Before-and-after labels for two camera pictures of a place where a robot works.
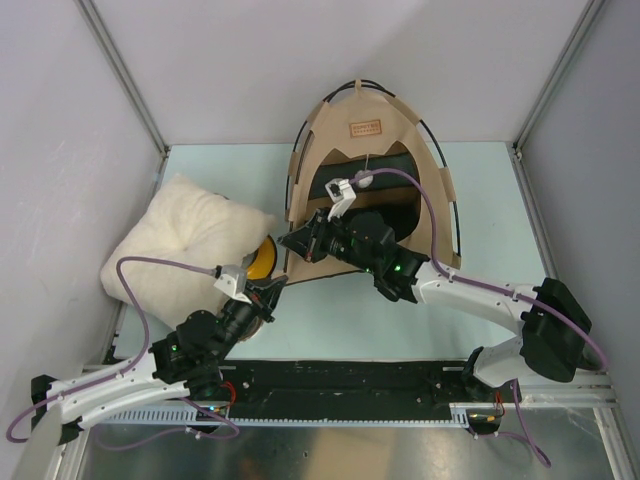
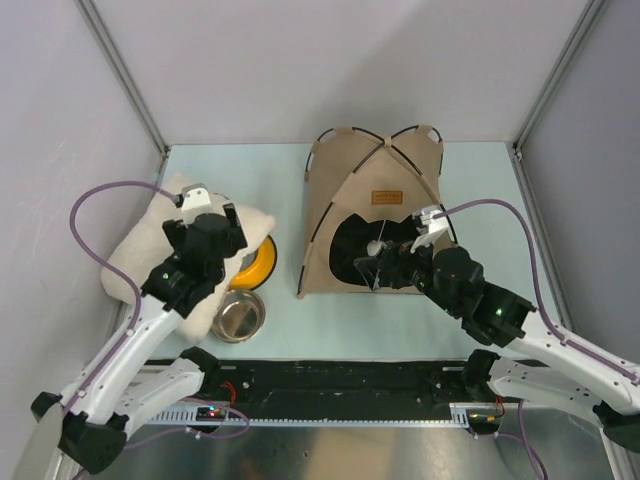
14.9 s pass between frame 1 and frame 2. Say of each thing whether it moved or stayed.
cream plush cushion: stayed
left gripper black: moved
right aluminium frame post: stayed
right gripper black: moved
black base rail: stayed
